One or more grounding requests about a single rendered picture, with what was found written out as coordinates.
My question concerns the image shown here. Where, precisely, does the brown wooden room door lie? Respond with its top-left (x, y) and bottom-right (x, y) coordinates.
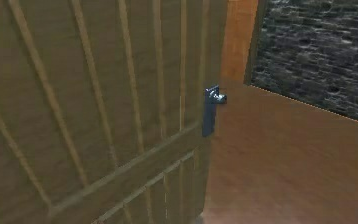
top-left (0, 0), bottom-right (229, 224)

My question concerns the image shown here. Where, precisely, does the dark metal door handle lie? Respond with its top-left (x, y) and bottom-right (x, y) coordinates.
top-left (201, 84), bottom-right (228, 138)

